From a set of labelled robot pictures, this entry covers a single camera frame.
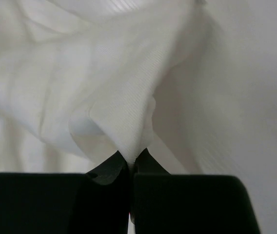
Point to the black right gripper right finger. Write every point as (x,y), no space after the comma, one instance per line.
(164,203)

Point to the white pleated skirt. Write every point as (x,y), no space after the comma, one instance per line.
(194,81)

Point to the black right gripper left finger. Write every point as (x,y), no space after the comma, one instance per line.
(96,202)

